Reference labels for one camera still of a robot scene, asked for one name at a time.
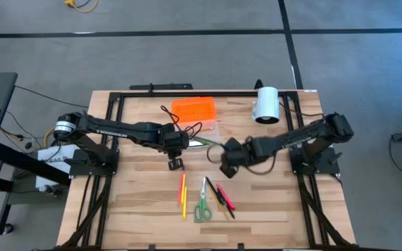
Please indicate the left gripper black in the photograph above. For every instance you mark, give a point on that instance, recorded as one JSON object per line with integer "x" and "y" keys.
{"x": 178, "y": 141}

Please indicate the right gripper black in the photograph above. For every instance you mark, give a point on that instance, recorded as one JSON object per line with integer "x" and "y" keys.
{"x": 237, "y": 155}

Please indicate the green marker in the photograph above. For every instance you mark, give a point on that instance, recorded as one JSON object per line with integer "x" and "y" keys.
{"x": 208, "y": 142}

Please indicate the clear box with orange lid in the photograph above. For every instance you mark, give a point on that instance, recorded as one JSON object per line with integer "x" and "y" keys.
{"x": 194, "y": 109}

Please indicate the pink pen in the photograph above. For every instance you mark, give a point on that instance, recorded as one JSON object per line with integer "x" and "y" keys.
{"x": 225, "y": 197}

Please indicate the red pen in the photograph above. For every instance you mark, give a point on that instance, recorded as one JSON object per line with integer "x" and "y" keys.
{"x": 180, "y": 188}

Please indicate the yellow marker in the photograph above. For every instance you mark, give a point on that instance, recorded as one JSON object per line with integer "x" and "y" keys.
{"x": 185, "y": 211}

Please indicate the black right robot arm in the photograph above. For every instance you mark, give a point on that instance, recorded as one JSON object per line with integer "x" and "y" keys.
{"x": 298, "y": 137}

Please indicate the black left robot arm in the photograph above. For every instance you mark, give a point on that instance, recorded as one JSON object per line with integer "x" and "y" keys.
{"x": 117, "y": 129}

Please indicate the white box with black print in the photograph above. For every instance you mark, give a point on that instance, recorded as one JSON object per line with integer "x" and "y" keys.
{"x": 54, "y": 164}

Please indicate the white eraser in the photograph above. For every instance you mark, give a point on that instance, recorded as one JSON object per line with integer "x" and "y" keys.
{"x": 197, "y": 143}

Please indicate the black mounting bar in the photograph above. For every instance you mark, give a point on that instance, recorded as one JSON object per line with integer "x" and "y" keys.
{"x": 166, "y": 86}

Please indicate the white cylindrical lamp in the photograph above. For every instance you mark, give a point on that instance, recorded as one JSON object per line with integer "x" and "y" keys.
{"x": 267, "y": 102}

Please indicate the black aluminium frame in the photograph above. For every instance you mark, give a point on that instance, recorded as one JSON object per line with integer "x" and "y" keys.
{"x": 204, "y": 94}

